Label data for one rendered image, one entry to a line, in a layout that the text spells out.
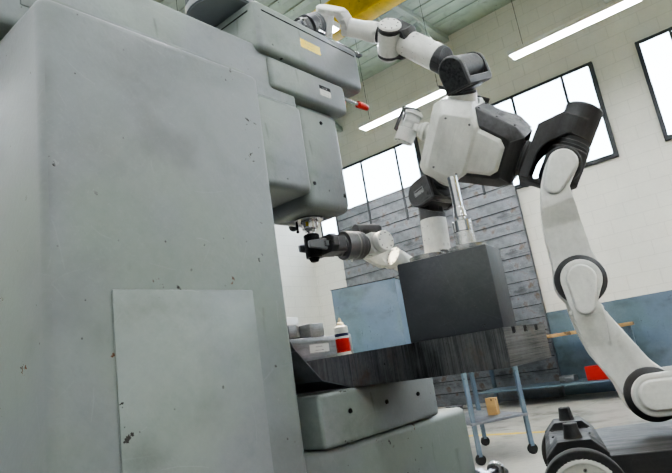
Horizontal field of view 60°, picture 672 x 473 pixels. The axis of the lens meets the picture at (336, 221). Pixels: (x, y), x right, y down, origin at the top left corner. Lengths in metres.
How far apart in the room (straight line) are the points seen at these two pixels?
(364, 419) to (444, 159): 0.86
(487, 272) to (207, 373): 0.63
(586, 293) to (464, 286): 0.53
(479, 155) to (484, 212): 7.82
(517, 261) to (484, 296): 8.08
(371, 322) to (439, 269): 6.38
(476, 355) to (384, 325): 6.41
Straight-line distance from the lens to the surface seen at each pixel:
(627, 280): 8.99
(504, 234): 9.50
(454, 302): 1.34
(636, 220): 9.01
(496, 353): 1.26
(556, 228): 1.84
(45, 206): 1.00
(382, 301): 7.69
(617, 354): 1.83
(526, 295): 9.34
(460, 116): 1.86
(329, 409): 1.39
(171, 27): 1.48
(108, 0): 1.41
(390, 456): 1.57
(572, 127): 1.91
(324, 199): 1.64
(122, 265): 1.02
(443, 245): 1.98
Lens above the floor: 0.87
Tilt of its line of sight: 14 degrees up
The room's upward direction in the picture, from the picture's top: 9 degrees counter-clockwise
